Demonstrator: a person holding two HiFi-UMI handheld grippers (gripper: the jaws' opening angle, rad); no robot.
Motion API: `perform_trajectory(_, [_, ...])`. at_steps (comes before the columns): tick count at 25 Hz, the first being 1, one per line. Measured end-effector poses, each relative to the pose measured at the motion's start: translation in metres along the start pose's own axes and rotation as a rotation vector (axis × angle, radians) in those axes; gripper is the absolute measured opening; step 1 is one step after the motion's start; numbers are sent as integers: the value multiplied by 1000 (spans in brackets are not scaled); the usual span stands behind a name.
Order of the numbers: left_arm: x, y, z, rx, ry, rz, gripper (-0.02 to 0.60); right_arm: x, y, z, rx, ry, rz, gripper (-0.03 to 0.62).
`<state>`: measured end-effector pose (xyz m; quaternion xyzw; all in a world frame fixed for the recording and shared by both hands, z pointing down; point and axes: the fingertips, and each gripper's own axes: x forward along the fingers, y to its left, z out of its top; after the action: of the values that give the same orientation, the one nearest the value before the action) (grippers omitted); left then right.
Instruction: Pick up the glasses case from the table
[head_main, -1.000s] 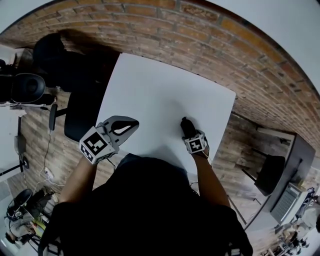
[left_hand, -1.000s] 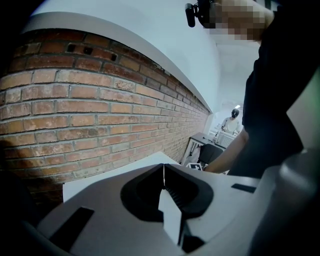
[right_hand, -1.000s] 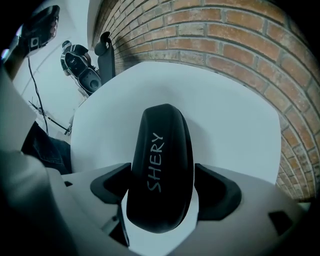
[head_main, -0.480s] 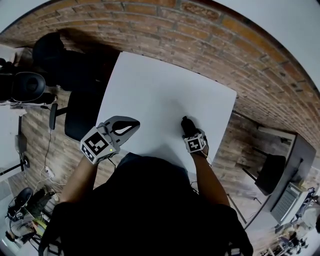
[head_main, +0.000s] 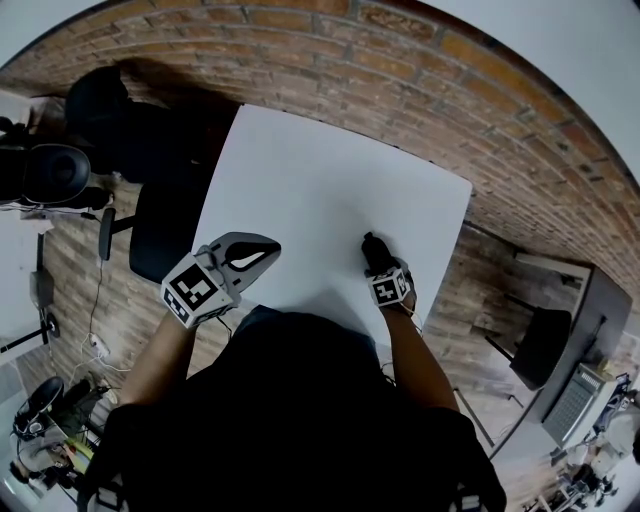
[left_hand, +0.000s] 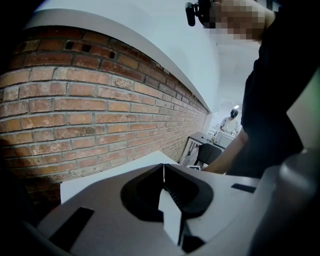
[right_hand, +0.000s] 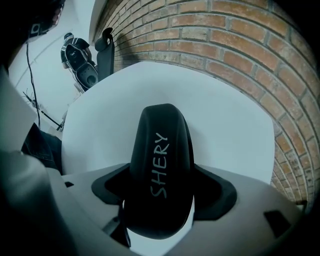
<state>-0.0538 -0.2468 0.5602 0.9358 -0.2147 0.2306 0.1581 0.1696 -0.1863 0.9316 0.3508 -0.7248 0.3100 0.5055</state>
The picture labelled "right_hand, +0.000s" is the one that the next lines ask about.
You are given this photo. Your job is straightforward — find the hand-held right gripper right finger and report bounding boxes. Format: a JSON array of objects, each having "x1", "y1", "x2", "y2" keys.
[{"x1": 164, "y1": 163, "x2": 311, "y2": 256}]

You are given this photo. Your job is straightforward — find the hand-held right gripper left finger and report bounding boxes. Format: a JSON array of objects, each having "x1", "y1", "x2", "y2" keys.
[{"x1": 61, "y1": 162, "x2": 133, "y2": 256}]

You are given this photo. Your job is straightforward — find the black oval plastic case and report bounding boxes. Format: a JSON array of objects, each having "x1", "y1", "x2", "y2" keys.
[{"x1": 123, "y1": 103, "x2": 196, "y2": 240}]

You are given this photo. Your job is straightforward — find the black rounded device white trim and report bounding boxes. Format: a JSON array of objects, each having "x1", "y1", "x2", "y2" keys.
[{"x1": 64, "y1": 44, "x2": 99, "y2": 92}]

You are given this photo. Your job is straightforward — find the black office chair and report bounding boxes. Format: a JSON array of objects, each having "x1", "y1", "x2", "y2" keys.
[{"x1": 94, "y1": 27, "x2": 115, "y2": 82}]

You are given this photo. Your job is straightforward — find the black headset cable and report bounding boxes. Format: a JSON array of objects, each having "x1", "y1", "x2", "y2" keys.
[{"x1": 25, "y1": 42, "x2": 41, "y2": 130}]

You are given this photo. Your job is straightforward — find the head-worn camera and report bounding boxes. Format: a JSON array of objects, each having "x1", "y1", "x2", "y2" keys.
[{"x1": 28, "y1": 23, "x2": 42, "y2": 41}]

